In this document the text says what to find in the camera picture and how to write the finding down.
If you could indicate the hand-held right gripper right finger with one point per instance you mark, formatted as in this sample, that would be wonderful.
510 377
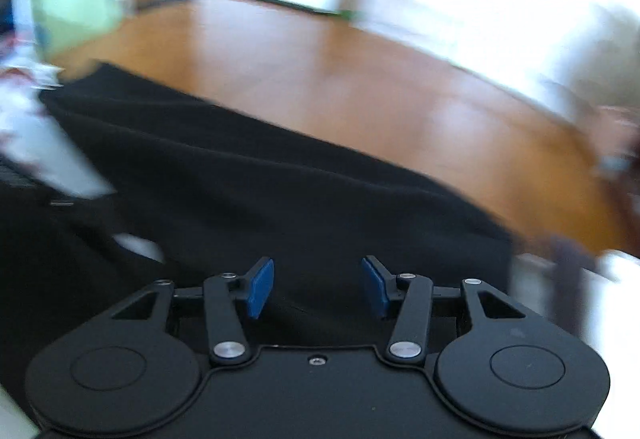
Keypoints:
377 290

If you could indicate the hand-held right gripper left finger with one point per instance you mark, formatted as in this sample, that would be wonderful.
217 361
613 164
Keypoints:
260 290

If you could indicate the black fleece garment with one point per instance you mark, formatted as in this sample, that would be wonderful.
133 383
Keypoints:
250 179

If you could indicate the pile of mixed clothes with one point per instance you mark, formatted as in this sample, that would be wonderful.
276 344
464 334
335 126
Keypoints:
30 129

